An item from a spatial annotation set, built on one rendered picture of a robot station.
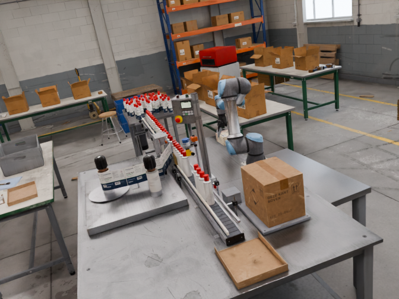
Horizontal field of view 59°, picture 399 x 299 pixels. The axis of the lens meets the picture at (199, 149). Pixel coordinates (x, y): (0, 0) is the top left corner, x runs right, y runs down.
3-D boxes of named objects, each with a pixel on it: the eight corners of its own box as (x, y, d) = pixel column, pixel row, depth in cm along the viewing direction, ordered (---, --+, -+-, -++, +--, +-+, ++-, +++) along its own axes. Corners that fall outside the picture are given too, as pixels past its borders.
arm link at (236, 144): (250, 153, 251) (238, 76, 244) (229, 157, 250) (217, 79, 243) (246, 151, 263) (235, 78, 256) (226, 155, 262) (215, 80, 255)
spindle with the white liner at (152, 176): (149, 193, 256) (140, 155, 245) (161, 189, 258) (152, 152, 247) (152, 198, 248) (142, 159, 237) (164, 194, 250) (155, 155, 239)
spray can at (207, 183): (205, 203, 229) (200, 174, 222) (213, 200, 230) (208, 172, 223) (208, 206, 224) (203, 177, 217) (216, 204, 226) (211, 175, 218)
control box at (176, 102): (180, 120, 271) (175, 96, 264) (200, 118, 265) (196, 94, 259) (175, 124, 262) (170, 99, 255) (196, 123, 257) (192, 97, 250)
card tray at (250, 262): (215, 253, 189) (214, 247, 187) (259, 237, 195) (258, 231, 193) (238, 289, 161) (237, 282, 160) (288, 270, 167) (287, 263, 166)
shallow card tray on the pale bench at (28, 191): (8, 192, 323) (6, 189, 321) (35, 183, 332) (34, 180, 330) (8, 206, 294) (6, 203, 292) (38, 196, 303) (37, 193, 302)
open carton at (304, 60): (288, 70, 647) (287, 49, 634) (309, 65, 658) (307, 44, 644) (301, 72, 609) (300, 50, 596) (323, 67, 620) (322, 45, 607)
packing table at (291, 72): (243, 101, 803) (239, 66, 775) (274, 93, 826) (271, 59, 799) (305, 121, 607) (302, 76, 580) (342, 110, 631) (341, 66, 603)
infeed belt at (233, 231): (163, 152, 341) (162, 148, 340) (171, 149, 343) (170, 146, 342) (228, 244, 192) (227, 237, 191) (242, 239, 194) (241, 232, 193)
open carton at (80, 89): (73, 101, 723) (67, 83, 710) (71, 98, 766) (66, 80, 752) (96, 95, 739) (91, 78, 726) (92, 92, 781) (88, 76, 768)
